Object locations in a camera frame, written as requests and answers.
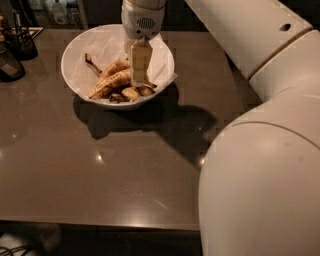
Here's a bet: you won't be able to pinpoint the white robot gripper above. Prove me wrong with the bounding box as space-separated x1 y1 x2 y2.
121 0 165 87

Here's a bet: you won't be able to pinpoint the spotted ripe banana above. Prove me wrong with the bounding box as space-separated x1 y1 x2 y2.
85 53 130 78
89 69 156 100

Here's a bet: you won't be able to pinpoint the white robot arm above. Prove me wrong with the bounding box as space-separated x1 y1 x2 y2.
185 0 320 256

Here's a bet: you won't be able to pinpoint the white ceramic bowl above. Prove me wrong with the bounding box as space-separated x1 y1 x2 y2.
60 23 176 111

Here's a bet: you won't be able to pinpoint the small banana piece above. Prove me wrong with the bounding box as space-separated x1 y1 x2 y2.
109 85 155 103

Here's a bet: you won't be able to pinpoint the white paper liner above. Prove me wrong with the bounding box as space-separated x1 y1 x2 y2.
70 23 179 101

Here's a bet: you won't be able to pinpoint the white plastic bottle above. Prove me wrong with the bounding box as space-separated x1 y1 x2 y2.
52 0 68 25

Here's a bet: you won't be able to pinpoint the dark lower cabinets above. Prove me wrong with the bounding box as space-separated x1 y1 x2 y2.
81 0 320 32

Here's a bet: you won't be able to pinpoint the dark round container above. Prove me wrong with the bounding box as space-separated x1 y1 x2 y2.
0 42 25 82

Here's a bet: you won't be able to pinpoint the black wire utensil holder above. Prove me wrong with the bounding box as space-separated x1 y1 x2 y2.
4 10 38 61

